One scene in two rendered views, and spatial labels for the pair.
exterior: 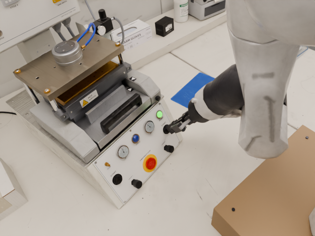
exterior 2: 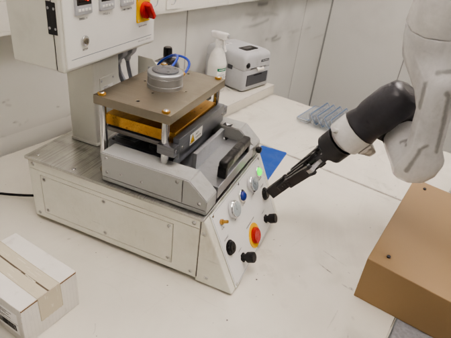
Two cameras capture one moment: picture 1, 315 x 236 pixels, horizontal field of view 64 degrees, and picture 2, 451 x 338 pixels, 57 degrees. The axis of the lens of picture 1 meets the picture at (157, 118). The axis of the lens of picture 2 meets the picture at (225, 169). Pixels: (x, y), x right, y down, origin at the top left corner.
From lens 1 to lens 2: 0.53 m
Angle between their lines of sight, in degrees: 26
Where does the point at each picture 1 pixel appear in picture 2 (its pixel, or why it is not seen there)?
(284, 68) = not seen: outside the picture
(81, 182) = (158, 271)
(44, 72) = (143, 96)
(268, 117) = (441, 118)
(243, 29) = (435, 28)
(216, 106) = (366, 131)
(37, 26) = (117, 46)
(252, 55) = (437, 53)
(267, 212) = (422, 255)
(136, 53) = not seen: hidden behind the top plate
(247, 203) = (399, 250)
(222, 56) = (281, 131)
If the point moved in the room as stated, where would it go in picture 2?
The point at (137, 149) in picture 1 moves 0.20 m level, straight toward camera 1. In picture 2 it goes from (243, 211) to (298, 266)
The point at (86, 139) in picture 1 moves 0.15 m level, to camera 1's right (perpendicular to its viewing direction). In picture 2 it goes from (205, 182) to (270, 173)
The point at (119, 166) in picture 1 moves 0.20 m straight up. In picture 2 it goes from (231, 230) to (242, 151)
